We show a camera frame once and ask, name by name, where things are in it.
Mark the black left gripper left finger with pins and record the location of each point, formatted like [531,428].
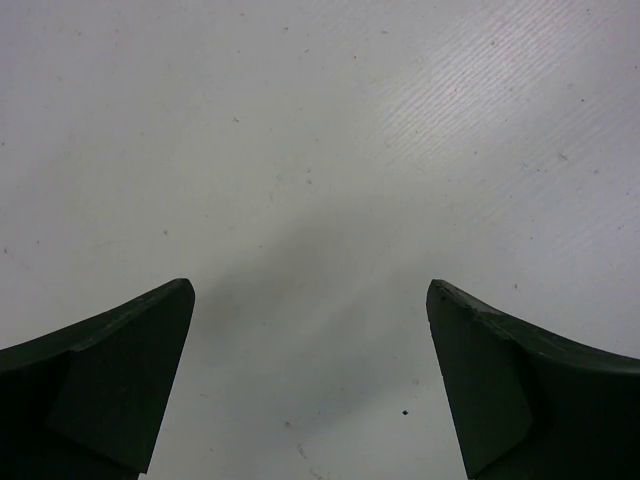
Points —
[87,401]

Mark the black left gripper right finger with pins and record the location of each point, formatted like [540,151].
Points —
[527,403]

